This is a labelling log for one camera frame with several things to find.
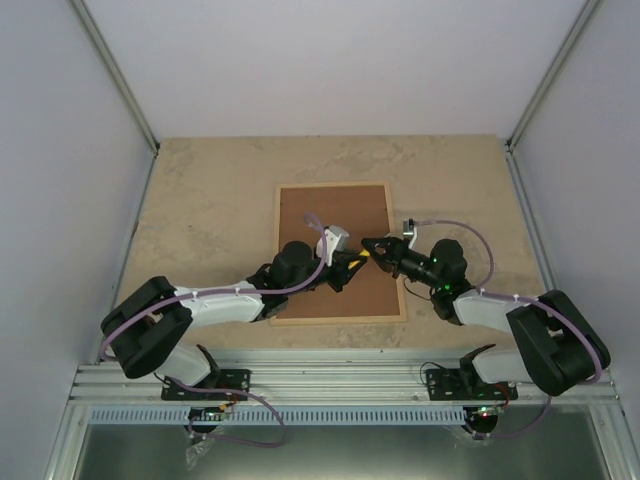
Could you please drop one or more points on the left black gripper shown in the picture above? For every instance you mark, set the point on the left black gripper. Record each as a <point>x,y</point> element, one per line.
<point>340,277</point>

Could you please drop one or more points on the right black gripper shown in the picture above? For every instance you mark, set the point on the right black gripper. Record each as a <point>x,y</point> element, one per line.
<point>391,260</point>

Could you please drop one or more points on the yellow handled screwdriver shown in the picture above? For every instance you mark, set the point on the yellow handled screwdriver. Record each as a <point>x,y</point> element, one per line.
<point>362,257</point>

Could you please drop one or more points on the wooden photo frame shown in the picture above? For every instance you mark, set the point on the wooden photo frame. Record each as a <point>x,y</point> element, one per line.
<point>364,209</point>

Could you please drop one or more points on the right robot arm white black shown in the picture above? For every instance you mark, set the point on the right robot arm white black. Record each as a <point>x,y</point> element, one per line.
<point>555,346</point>

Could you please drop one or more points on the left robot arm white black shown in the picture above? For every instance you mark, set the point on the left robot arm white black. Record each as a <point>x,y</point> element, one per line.
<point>145,331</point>

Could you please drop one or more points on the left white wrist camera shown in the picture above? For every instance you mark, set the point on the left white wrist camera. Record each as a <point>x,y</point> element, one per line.
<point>333,239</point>

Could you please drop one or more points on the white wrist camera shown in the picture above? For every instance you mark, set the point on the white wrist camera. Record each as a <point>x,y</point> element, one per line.
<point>409,232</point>
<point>333,239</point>

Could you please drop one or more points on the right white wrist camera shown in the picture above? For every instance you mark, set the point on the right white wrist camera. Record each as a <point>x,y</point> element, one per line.
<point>409,232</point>

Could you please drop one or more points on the aluminium rail base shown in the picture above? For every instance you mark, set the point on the aluminium rail base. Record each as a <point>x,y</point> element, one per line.
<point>288,377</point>

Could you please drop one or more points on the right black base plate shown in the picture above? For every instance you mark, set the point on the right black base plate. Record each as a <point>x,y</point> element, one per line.
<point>447,384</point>

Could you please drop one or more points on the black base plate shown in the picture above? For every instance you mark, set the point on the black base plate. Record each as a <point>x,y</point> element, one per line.
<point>227,379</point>
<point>447,384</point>

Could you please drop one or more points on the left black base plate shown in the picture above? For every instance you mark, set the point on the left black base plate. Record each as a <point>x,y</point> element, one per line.
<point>227,379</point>

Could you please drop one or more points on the grey slotted cable duct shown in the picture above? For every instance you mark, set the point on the grey slotted cable duct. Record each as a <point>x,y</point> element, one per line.
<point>291,416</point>

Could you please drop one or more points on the right aluminium corner post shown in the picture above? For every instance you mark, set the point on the right aluminium corner post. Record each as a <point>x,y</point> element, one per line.
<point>567,47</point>

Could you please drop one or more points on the aluminium corner post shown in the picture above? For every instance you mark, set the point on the aluminium corner post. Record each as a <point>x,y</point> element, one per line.
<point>567,47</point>
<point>98,42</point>

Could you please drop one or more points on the left aluminium corner post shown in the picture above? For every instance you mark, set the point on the left aluminium corner post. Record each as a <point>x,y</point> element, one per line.
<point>98,42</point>

